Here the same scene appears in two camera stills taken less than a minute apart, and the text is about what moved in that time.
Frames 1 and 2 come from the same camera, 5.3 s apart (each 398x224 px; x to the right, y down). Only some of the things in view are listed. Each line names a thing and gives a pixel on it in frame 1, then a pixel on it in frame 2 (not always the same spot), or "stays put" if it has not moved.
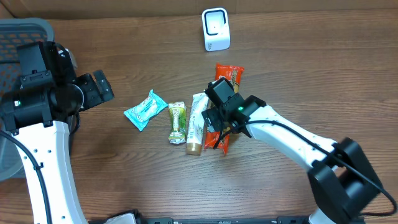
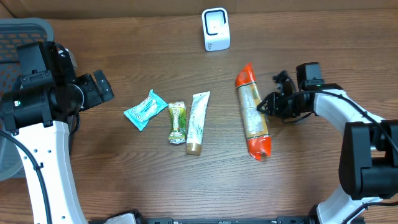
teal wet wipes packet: [139, 115] stays put
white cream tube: [195, 137] stays put
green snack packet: [177, 130] stays put
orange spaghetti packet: [232, 74] to [255, 122]
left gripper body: [92, 94] stays put
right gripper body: [215, 118] to [287, 107]
